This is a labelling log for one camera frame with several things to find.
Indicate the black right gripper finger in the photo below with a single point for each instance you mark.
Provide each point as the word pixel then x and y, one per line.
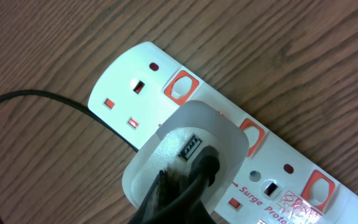
pixel 166 187

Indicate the white charger plug adapter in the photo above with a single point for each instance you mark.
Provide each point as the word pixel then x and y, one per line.
pixel 179 142

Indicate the white power strip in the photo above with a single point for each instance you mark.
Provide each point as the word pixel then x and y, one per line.
pixel 169 115

